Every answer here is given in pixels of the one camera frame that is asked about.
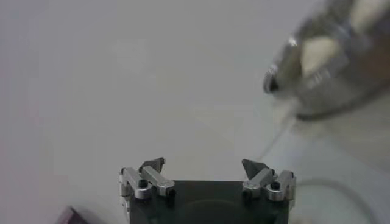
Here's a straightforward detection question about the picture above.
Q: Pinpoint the white steamed baozi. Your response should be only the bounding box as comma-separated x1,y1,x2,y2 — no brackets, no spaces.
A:
300,36,342,77
350,0,390,34

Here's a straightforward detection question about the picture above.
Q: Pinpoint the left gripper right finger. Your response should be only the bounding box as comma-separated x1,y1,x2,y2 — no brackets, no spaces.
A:
241,158,297,211

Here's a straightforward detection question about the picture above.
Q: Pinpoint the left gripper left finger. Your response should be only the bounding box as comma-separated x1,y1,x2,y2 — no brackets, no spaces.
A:
118,156,176,214

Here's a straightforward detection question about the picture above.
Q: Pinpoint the glass lid with cream handle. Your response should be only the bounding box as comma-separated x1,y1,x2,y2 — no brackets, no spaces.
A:
291,178,381,224

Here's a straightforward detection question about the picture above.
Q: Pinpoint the perforated steel steamer basket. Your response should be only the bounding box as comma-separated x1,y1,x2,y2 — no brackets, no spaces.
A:
263,0,390,121

